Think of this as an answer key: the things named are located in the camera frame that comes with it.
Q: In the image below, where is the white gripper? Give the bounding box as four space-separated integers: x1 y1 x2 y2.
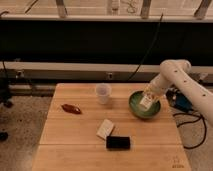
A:
148 74 172 96

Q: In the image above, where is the small labelled bottle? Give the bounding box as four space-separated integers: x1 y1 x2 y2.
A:
139 88 156 111

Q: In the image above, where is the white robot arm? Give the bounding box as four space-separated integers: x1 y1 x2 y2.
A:
148 60 213 126

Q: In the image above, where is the green ceramic bowl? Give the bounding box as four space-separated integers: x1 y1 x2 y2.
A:
129 91 161 119

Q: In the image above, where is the blue device on floor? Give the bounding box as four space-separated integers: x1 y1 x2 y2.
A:
166 90 193 112

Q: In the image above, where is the clear plastic cup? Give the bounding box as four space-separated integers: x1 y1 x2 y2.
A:
95 83 111 104

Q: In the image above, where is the black rectangular box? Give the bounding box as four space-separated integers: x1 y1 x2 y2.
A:
106 136 131 149

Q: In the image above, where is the black cable on floor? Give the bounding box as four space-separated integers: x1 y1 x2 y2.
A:
172 111 208 150

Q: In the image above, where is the black hanging cable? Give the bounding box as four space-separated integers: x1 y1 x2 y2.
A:
126 13 165 82

